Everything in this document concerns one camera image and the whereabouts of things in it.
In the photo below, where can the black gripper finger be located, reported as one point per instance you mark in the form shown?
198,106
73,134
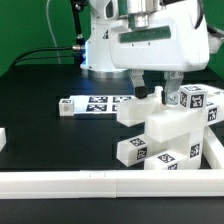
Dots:
173,81
140,89

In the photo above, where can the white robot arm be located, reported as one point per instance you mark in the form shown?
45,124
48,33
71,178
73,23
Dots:
98,61

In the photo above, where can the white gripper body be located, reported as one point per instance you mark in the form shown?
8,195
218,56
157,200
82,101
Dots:
160,35

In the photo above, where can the white chair backrest frame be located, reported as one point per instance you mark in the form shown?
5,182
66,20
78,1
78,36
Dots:
135,111

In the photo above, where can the white marker base sheet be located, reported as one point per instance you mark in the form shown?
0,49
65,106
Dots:
97,104

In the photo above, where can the white U-shaped fence frame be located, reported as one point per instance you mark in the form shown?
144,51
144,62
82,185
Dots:
112,184

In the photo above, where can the white cube nut with marker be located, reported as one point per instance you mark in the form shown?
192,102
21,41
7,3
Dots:
192,97

